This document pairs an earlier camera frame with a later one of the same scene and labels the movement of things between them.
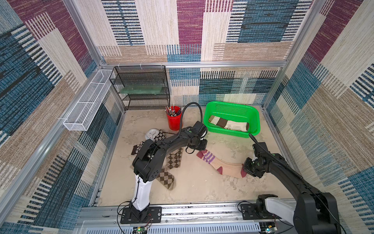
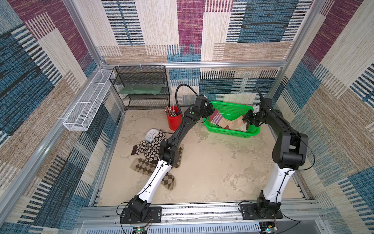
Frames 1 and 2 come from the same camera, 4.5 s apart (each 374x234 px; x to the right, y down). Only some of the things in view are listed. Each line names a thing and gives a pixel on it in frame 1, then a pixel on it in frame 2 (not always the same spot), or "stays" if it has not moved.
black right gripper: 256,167 to 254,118
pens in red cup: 172,112 stays
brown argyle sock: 173,160 stays
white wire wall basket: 80,117 stays
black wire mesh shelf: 141,87 stays
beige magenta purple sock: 235,170 to 236,123
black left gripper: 205,146 to 210,107
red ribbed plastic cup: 175,118 stays
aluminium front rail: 224,219 stays
